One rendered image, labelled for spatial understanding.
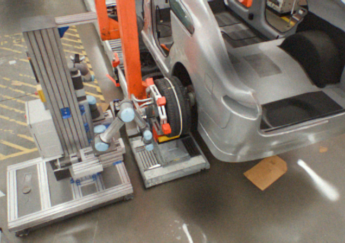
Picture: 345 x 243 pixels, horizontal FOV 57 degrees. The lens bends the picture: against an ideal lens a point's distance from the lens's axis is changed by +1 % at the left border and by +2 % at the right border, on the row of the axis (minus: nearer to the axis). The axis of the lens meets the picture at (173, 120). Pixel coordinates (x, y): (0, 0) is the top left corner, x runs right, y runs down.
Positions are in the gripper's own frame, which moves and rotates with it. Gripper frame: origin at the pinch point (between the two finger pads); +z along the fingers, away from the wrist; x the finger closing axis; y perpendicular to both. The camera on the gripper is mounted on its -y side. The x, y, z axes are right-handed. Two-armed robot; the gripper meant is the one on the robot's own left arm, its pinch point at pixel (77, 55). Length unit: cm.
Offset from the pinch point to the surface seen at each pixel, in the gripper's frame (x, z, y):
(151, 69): 96, 73, 61
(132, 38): 59, -18, -34
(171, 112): 98, -88, 8
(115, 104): 43, -8, 63
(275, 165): 241, -90, 91
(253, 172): 210, -97, 95
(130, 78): 60, -19, 15
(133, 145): 67, -39, 108
